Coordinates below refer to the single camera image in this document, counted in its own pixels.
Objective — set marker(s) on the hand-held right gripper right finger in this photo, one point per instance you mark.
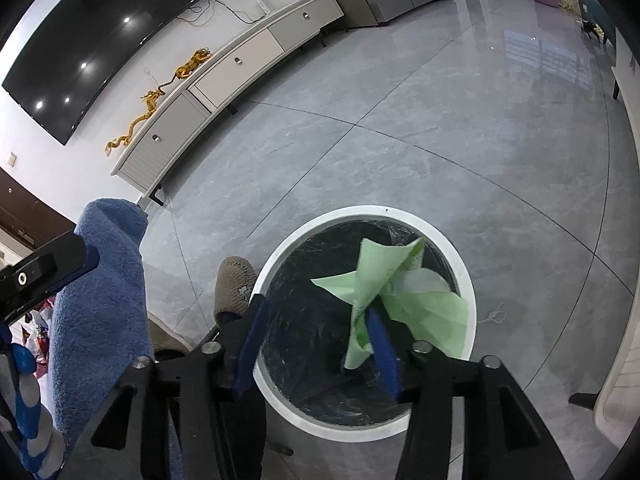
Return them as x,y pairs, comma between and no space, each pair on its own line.
384,360

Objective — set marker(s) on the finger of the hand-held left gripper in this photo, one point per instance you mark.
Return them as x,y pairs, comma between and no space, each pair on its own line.
75,252

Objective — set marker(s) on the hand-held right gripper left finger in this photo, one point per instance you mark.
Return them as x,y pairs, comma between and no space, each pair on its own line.
247,355

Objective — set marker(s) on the green paper wrapper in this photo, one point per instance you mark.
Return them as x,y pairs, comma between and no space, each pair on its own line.
430,310

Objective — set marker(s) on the white round trash bin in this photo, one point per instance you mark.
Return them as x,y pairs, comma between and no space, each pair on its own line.
295,280

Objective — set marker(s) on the person's left hand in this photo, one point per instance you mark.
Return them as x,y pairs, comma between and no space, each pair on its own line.
27,410

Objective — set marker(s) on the colourful wrappers heap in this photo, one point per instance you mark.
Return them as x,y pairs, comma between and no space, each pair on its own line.
35,332

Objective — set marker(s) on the blue towel covered table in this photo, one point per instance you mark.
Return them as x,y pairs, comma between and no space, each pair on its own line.
100,300

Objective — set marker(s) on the brown door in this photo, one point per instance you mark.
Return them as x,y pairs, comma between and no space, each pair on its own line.
30,210

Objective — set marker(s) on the beige slipper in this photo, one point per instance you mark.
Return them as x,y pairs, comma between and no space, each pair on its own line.
235,280

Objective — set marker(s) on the golden dragon figurine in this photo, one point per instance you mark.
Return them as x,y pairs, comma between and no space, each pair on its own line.
140,117

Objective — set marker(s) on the golden tiger figurine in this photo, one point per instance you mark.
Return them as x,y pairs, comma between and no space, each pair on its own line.
192,64

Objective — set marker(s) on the white television cabinet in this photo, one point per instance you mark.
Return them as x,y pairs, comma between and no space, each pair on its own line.
225,70

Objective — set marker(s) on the white power strip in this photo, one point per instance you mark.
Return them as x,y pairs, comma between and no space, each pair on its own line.
263,5

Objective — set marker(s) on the yellow cloth bundle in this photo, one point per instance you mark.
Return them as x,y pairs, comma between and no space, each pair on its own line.
569,2

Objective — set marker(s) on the teal chair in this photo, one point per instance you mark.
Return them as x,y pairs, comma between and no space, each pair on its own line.
597,12

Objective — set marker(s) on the wall switch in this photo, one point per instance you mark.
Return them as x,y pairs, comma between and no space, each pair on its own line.
11,159

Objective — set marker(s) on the black wall television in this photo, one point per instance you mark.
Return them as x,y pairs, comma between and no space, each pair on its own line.
100,35

